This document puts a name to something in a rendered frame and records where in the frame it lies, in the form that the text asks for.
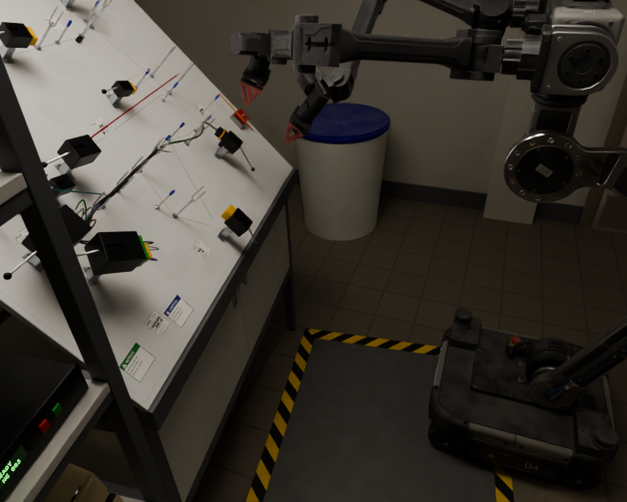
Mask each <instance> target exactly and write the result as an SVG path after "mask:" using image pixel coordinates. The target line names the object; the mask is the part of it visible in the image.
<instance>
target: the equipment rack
mask: <svg viewBox="0 0 627 502"><path fill-rule="evenodd" d="M0 168H1V171H0V227H1V226H2V225H3V224H5V223H6V222H7V221H9V220H10V219H12V218H13V217H14V216H16V215H17V214H19V213H20V215H21V217H22V219H23V221H24V224H25V226H26V228H27V231H28V233H29V235H30V238H31V240H32V242H33V245H34V247H35V249H36V251H37V254H38V256H39V258H40V261H41V263H42V265H43V268H44V270H45V272H46V275H47V277H48V279H49V281H50V284H51V286H52V288H53V291H54V293H55V295H56V298H57V300H58V302H59V305H60V307H61V309H62V311H63V314H64V316H65V318H66V321H67V323H68V325H69V328H70V330H71V332H72V335H73V337H74V339H75V341H76V344H77V346H78V348H79V351H80V353H81V355H82V358H83V360H84V362H85V365H86V367H87V369H88V370H87V371H84V370H81V371H82V373H83V376H84V378H85V380H86V382H87V385H88V387H89V388H88V390H87V391H86V392H85V394H84V395H83V396H82V398H81V399H80V400H79V402H78V403H77V404H76V406H75V407H74V408H73V410H72V411H71V412H70V414H69V415H68V416H67V418H66V419H65V420H64V422H63V423H62V425H61V426H60V427H59V429H58V430H57V431H56V433H55V434H54V435H53V437H52V438H51V439H50V441H49V442H48V443H47V445H46V446H45V447H44V449H43V450H42V451H41V453H40V454H39V455H38V457H37V458H36V459H35V461H34V462H33V463H32V465H31V466H30V467H29V469H28V470H27V471H26V473H25V474H24V475H23V477H22V478H21V479H20V481H19V482H18V483H17V485H16V486H15V487H14V489H13V490H12V491H11V493H10V494H9V495H8V497H7V498H6V499H5V501H4V502H43V501H44V500H45V498H46V497H47V495H48V494H49V492H50V491H51V490H52V488H53V487H54V485H55V484H56V482H57V481H58V479H59V478H60V476H61V475H62V473H63V472H64V470H65V469H66V468H67V466H68V465H69V463H70V462H71V460H72V459H73V457H74V456H75V454H76V453H77V451H78V450H79V448H80V447H81V446H82V444H83V443H84V441H85V440H86V438H87V437H88V435H89V434H90V432H91V431H92V429H93V428H94V426H95V425H96V424H97V422H98V421H99V419H100V418H101V416H102V415H103V413H104V412H105V411H106V413H107V415H108V418H109V420H110V422H111V425H112V427H113V429H114V432H115V434H116V436H117V438H118V441H119V443H120V445H121V448H122V450H123V452H124V455H125V457H126V459H127V462H128V464H129V465H130V467H131V470H132V472H133V474H134V477H135V479H136V481H137V484H138V486H139V488H140V489H138V488H134V487H130V486H125V485H121V484H116V483H112V482H107V481H103V480H101V481H102V482H103V484H104V485H105V486H106V487H107V488H108V489H107V490H108V491H109V492H112V493H116V494H118V495H119V496H120V497H121V498H122V499H123V501H124V502H169V499H168V497H167V494H166V491H165V489H164V486H163V483H162V481H161V478H160V475H159V473H158V470H157V466H156V463H155V461H154V458H153V455H152V453H151V450H150V447H149V445H148V442H147V439H146V437H145V434H144V431H143V429H142V426H141V424H140V421H139V418H138V416H137V413H136V410H135V408H134V405H133V402H132V400H131V397H130V394H129V392H128V389H127V387H126V384H125V381H124V379H123V376H122V373H121V371H120V368H119V365H118V363H117V360H116V357H115V355H114V352H113V349H112V347H111V344H110V342H109V339H108V336H107V334H106V331H105V328H104V326H103V323H102V320H101V318H100V315H99V312H98V310H97V307H96V304H95V302H94V299H93V297H92V294H91V291H90V289H89V286H88V283H87V281H86V278H85V275H84V273H83V270H82V267H81V265H80V262H79V259H78V257H77V254H76V252H75V249H74V246H73V244H72V241H71V238H70V236H69V233H68V230H67V228H66V225H65V222H64V220H63V217H62V215H61V212H60V209H59V207H58V204H57V201H56V199H55V196H54V193H53V191H52V188H51V185H50V183H49V180H48V177H47V175H46V172H45V170H44V167H43V164H42V162H41V159H40V156H39V154H38V151H37V148H36V146H35V143H34V141H33V139H32V136H31V133H30V131H29V128H28V126H27V123H26V120H25V118H24V115H23V112H22V110H21V107H20V104H19V102H18V99H17V96H16V94H15V91H14V89H13V86H12V83H11V81H10V78H9V75H8V73H7V70H6V67H5V65H4V62H3V59H2V57H1V54H0Z"/></svg>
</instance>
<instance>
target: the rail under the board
mask: <svg viewBox="0 0 627 502"><path fill-rule="evenodd" d="M295 185H296V173H295V169H292V170H291V172H290V173H289V175H288V177H287V178H286V180H285V182H284V183H283V185H282V187H281V188H280V190H279V192H278V193H277V195H276V197H275V198H274V200H273V202H272V203H271V205H270V207H269V208H268V210H267V212H266V213H265V215H264V217H263V218H262V220H261V222H260V223H259V225H258V227H257V228H256V230H255V232H254V234H253V236H254V238H255V240H256V242H259V246H255V245H254V243H255V242H254V240H253V238H252V237H251V239H250V240H249V242H248V244H247V245H246V247H245V249H244V250H243V252H242V254H241V255H240V257H239V259H238V260H237V262H236V264H235V265H234V267H233V269H232V270H231V272H230V274H229V275H228V277H227V279H226V280H225V282H224V284H223V285H222V287H221V289H220V290H219V292H218V294H217V295H216V297H215V299H214V300H213V302H212V304H211V305H210V307H209V309H208V310H207V312H206V314H205V315H204V317H203V319H202V320H201V322H200V324H199V325H198V327H197V329H196V330H195V332H194V334H193V335H192V337H191V339H190V340H189V342H188V344H187V345H186V347H185V349H184V350H183V352H182V354H181V355H180V357H179V359H178V360H177V362H176V364H175V365H174V367H173V369H172V370H171V372H170V374H169V375H168V377H167V379H166V380H165V382H164V384H163V385H162V387H161V389H160V390H159V392H158V394H157V396H156V398H155V400H154V401H153V403H152V405H151V406H150V408H149V410H148V411H146V412H141V411H140V410H138V409H137V408H136V407H135V410H136V413H137V416H138V418H139V421H140V424H141V426H142V428H146V429H151V430H156V431H159V430H160V428H161V426H162V425H163V423H164V421H165V419H166V417H167V416H168V414H169V412H170V410H171V408H172V407H173V405H174V403H175V401H176V399H177V398H178V396H179V394H180V392H181V390H182V388H183V387H184V385H185V383H186V381H187V379H188V378H189V376H190V374H191V372H192V370H193V369H194V367H195V365H196V363H197V361H198V360H199V358H200V356H201V354H202V352H203V351H204V349H205V347H206V345H207V343H208V342H209V340H210V338H211V336H212V334H213V333H214V331H215V329H216V327H217V325H218V324H219V322H220V320H221V318H222V316H223V315H224V313H225V311H226V309H227V307H228V305H229V304H230V302H231V300H232V298H233V296H234V295H235V293H236V291H237V289H238V287H239V286H240V284H241V282H242V280H243V278H244V277H245V275H246V273H247V271H248V269H249V268H250V266H251V264H252V262H253V260H254V259H255V257H256V255H257V253H258V251H259V250H260V248H261V246H262V244H263V242H264V241H265V239H266V237H267V235H268V233H269V232H270V230H271V228H272V226H273V224H274V222H275V221H276V219H277V217H278V215H279V213H280V212H281V210H282V208H283V206H284V204H285V203H286V201H287V199H288V197H289V195H290V194H291V192H292V190H293V188H294V186H295Z"/></svg>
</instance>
